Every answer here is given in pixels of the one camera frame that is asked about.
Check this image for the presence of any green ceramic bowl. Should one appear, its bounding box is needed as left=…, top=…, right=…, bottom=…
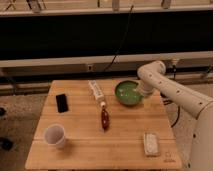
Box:
left=115, top=80, right=143, bottom=106

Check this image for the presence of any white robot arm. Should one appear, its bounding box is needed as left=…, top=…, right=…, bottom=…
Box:
left=137, top=61, right=213, bottom=171

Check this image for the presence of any white rectangular box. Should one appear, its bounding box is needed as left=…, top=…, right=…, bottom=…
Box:
left=89, top=80, right=105, bottom=102

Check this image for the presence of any brown sauce bottle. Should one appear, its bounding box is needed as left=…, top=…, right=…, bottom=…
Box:
left=100, top=102, right=109, bottom=131

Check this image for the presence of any wooden folding table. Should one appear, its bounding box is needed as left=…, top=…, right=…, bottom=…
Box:
left=25, top=79, right=183, bottom=171

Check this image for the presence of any black smartphone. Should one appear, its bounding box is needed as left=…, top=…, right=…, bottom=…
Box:
left=56, top=94, right=68, bottom=113

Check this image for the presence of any white paper cup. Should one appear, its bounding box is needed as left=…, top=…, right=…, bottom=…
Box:
left=44, top=124, right=66, bottom=149

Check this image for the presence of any black hanging cable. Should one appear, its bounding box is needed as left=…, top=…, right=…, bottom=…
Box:
left=101, top=4, right=135, bottom=73

